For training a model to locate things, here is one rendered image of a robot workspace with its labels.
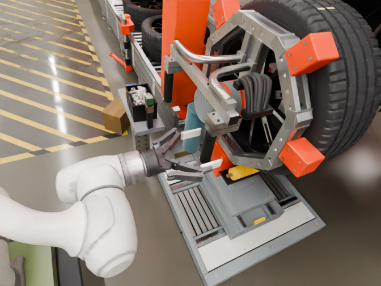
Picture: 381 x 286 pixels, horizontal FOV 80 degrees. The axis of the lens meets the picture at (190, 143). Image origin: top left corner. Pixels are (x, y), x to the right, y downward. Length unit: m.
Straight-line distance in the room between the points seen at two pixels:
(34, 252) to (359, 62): 1.27
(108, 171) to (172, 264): 0.91
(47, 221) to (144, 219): 1.03
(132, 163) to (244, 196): 0.89
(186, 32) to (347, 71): 0.68
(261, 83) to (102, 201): 0.48
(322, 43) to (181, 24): 0.63
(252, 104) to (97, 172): 0.42
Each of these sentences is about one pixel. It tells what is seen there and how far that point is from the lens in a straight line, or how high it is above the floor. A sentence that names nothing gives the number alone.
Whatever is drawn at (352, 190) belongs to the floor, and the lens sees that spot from 2.13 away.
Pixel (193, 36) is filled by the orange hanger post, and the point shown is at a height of 0.92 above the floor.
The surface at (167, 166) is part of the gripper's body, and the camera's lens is 0.63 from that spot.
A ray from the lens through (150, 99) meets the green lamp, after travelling 1.16.
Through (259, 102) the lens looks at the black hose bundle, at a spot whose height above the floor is 1.00.
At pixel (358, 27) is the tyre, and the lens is 0.88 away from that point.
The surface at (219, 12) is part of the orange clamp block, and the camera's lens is 0.96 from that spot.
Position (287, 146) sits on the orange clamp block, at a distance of 0.74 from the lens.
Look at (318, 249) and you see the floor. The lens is 1.70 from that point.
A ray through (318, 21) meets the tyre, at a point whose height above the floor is 1.16.
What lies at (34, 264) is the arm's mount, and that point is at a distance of 1.13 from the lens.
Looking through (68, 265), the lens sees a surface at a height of 0.30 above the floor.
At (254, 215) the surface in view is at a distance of 1.43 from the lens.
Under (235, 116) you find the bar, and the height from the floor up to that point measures 0.98.
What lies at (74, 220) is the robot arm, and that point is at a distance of 0.49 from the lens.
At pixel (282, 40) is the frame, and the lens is 0.71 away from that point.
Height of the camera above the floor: 1.35
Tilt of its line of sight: 46 degrees down
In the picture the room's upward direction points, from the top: 9 degrees clockwise
